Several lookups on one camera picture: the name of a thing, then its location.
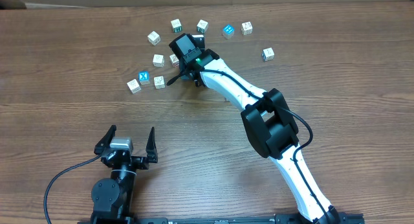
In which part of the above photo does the wooden cube yellow side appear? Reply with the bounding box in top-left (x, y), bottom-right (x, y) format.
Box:
top-left (241, 21), bottom-right (253, 35)

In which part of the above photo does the right black cable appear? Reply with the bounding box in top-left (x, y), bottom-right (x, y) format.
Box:
top-left (166, 68), bottom-right (334, 224)

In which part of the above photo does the black cable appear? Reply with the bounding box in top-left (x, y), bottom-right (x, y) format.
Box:
top-left (43, 154), bottom-right (104, 224)
top-left (166, 68), bottom-right (334, 224)

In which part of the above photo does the wooden cube red Y side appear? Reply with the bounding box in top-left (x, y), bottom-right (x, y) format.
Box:
top-left (169, 54), bottom-right (180, 67)

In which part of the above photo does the blue letter X cube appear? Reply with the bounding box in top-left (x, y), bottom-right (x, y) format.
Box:
top-left (138, 71), bottom-right (150, 85)

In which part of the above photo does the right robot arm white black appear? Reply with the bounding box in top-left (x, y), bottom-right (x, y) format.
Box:
top-left (179, 49), bottom-right (340, 223)

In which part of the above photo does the left black cable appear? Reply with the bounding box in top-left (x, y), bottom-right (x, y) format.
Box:
top-left (43, 154), bottom-right (104, 224)

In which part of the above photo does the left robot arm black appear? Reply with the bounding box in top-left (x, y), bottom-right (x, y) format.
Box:
top-left (88, 125), bottom-right (158, 223)

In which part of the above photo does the blue top wooden cube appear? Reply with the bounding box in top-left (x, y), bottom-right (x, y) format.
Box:
top-left (222, 25), bottom-right (235, 39)

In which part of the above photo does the wooden cube green letter side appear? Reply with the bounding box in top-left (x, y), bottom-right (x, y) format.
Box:
top-left (171, 19), bottom-right (182, 33)

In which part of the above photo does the wooden cube letter I side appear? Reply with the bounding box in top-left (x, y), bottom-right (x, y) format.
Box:
top-left (154, 76), bottom-right (166, 89)

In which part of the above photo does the wooden cube fish drawing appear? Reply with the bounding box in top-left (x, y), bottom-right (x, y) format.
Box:
top-left (127, 79), bottom-right (141, 94)

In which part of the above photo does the wooden cube blue X side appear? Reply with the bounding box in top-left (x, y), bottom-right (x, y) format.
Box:
top-left (261, 47), bottom-right (275, 62)

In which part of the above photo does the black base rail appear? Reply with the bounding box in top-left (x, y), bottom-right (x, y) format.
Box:
top-left (129, 212), bottom-right (366, 224)

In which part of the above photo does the wooden cube globe drawing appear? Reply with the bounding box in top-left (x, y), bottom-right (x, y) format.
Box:
top-left (153, 54), bottom-right (165, 67)

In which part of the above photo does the wooden cube green J side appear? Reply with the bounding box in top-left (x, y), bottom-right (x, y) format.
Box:
top-left (197, 19), bottom-right (209, 34)

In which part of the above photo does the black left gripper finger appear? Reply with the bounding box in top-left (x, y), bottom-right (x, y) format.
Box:
top-left (94, 125), bottom-right (116, 155)
top-left (146, 127), bottom-right (158, 163)

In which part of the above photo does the plain wooden cube far left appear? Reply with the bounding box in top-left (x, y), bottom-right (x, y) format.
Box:
top-left (147, 31), bottom-right (160, 45)

